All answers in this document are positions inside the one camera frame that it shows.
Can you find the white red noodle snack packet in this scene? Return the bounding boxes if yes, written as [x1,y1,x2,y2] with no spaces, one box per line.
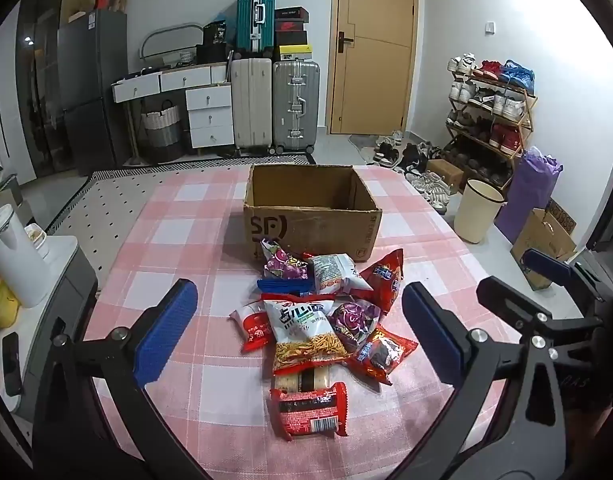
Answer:
[263,296,354,377]

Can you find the patterned floor rug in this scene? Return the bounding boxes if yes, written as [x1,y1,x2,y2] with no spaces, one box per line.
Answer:
[51,157,317,283]

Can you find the white cup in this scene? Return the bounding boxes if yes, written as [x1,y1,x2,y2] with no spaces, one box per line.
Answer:
[25,225,50,264]

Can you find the white electric kettle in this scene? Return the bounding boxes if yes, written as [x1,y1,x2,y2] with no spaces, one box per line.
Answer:
[0,205,52,309]

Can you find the grey white laundry basket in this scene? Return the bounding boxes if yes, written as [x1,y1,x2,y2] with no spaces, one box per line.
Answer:
[140,100,183,162]

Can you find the wooden door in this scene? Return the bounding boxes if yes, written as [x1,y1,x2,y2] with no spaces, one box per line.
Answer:
[331,0,419,136]

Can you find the rows of assorted shoes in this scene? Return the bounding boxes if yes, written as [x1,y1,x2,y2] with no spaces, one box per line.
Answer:
[445,52,536,188]

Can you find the silver suitcase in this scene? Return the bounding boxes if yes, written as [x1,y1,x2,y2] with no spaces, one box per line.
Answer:
[272,60,321,155]

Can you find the white drawer cabinet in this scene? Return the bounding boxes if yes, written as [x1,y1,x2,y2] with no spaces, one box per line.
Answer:
[185,85,234,149]

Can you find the white red-edged snack packet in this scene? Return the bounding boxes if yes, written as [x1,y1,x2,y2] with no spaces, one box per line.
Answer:
[309,253,374,295]

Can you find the teal suitcase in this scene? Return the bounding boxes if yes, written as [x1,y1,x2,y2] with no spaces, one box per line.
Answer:
[236,0,276,56]

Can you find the red cookie snack packet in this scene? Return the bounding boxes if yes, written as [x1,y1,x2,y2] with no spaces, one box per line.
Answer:
[347,325,419,386]

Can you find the white packet with red circle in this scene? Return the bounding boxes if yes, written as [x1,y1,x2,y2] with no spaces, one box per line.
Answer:
[229,301,274,353]

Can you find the small cardboard box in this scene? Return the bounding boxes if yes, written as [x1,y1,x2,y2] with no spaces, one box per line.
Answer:
[426,159,466,194]

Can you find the purple bag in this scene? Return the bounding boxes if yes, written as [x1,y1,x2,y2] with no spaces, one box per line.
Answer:
[493,147,563,243]

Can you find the pink checked tablecloth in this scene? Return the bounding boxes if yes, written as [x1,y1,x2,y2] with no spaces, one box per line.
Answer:
[84,162,524,480]

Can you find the black storage box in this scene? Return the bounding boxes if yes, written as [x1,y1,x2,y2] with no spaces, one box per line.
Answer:
[196,44,233,65]

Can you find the black phone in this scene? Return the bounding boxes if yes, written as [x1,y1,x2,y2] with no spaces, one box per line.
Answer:
[1,332,23,397]

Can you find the red packet with black label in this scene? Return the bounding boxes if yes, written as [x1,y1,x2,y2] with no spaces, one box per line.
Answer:
[270,381,348,442]

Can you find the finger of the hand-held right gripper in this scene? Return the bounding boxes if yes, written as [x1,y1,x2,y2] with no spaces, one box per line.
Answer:
[523,248,613,307]
[476,276,605,347]

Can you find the patterned carton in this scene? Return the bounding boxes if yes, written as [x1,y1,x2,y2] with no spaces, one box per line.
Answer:
[546,197,578,233]

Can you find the black printed box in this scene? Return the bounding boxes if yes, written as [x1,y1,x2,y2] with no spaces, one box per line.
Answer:
[202,22,230,46]

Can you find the large cardboard box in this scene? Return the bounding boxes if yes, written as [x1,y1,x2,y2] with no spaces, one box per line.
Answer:
[243,163,383,264]

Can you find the white desk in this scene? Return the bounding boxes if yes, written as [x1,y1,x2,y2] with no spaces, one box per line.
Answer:
[111,62,233,166]

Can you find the grey door mat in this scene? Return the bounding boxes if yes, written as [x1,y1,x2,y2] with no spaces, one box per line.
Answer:
[349,132,402,155]

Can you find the grey arched frame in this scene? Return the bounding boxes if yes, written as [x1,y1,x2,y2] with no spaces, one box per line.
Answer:
[139,22,204,61]

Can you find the clear cracker packet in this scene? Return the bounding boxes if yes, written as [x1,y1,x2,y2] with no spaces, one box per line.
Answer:
[271,365,337,396]

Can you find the grey side cabinet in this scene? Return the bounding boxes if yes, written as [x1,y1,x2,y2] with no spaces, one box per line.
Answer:
[0,235,98,413]

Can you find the dark grey refrigerator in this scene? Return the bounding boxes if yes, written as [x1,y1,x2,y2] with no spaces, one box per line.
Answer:
[56,9,132,171]

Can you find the yellow black shoe box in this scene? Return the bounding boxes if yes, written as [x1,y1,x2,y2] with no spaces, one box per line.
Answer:
[279,45,314,63]

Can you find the cream trash bin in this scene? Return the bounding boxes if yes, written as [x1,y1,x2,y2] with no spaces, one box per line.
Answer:
[453,179,507,245]

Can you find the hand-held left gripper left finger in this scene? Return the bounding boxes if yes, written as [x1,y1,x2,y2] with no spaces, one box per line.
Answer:
[32,278,213,480]

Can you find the blue snack packet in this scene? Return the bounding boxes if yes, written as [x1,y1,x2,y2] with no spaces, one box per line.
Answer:
[257,277,317,297]

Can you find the beige suitcase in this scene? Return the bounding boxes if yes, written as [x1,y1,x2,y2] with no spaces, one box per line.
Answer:
[230,57,273,156]

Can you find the brown cardboard carton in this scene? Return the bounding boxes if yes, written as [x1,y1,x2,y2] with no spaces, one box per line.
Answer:
[510,207,577,291]

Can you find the dark glossy wardrobe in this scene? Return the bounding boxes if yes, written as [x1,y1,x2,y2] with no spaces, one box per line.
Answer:
[14,0,70,178]

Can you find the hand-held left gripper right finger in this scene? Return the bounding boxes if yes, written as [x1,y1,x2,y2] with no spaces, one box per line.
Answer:
[386,281,584,480]

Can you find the pile of sneakers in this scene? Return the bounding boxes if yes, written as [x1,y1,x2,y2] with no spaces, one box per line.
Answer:
[373,130,452,216]

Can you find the wooden shoe rack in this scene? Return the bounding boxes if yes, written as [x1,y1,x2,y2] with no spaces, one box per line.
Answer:
[443,55,537,191]

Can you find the purple snack packet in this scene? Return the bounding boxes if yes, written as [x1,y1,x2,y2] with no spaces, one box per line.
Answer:
[260,239,311,281]
[329,297,382,353]

